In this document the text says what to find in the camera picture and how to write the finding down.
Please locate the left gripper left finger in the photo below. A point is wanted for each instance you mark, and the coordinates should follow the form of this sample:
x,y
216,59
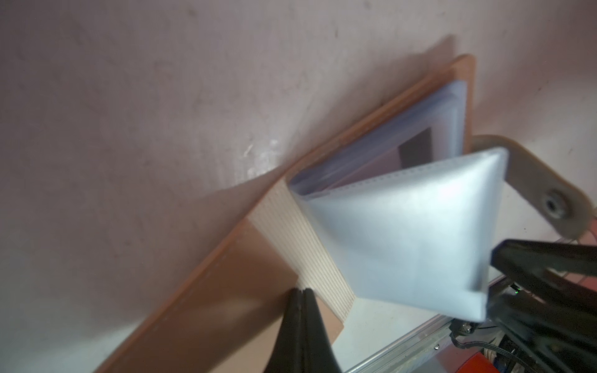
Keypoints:
x,y
287,355

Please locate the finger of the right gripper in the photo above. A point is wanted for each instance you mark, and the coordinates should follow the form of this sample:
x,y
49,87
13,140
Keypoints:
x,y
559,337
535,266

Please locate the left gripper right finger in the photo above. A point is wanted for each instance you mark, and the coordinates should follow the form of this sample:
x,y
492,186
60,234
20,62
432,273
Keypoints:
x,y
317,352

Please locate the tan leather card holder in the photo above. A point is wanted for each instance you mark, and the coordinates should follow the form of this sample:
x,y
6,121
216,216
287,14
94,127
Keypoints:
x,y
406,207

